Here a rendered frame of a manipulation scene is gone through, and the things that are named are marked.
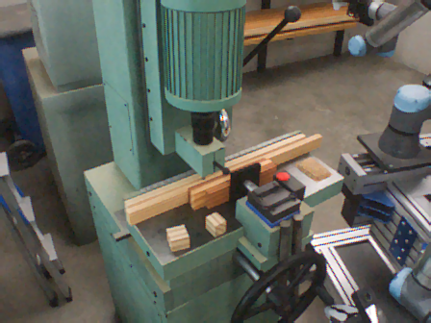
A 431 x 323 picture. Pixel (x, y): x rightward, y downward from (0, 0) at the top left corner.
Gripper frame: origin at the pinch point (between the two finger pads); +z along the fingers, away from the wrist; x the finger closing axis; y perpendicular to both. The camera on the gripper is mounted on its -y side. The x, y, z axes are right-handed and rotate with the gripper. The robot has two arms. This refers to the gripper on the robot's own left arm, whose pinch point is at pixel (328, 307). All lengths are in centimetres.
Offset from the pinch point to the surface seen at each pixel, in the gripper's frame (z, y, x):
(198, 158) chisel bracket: 17.3, -42.3, -17.2
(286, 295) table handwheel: 0.7, -8.3, -11.2
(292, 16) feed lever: -9, -68, -2
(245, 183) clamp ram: 17.8, -32.6, -5.4
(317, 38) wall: 245, -96, 255
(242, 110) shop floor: 213, -43, 125
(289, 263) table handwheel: -4.6, -18.2, -12.5
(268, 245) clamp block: 4.8, -19.8, -10.6
